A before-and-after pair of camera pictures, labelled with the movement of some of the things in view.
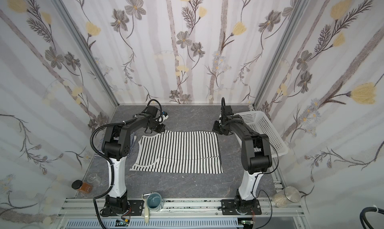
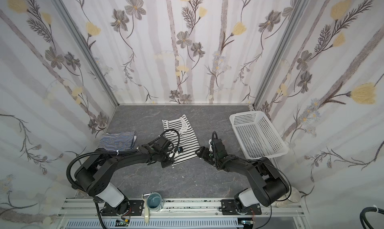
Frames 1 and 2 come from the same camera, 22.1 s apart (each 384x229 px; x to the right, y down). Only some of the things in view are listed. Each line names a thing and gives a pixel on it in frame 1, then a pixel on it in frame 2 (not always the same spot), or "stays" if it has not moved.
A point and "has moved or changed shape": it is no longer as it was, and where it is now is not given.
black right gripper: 218,127 → 208,155
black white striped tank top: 178,152 has moved or changed shape
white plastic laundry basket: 259,121 stays
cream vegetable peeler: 146,210 stays
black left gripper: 157,127 → 167,157
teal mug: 155,202 stays
